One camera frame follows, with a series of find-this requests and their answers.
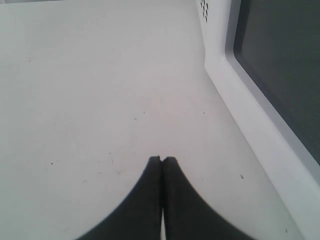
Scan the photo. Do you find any white microwave oven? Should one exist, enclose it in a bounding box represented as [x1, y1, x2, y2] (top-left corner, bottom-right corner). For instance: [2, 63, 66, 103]
[204, 0, 320, 240]

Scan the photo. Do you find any white Midea microwave body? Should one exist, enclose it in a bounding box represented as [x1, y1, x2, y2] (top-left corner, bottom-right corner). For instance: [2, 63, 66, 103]
[195, 0, 223, 65]

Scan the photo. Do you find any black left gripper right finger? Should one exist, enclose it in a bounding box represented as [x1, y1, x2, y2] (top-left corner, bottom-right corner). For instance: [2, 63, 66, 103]
[162, 157, 252, 240]

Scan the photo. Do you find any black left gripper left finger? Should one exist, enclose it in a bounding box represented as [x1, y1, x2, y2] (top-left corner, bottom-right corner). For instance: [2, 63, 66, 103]
[79, 156, 163, 240]

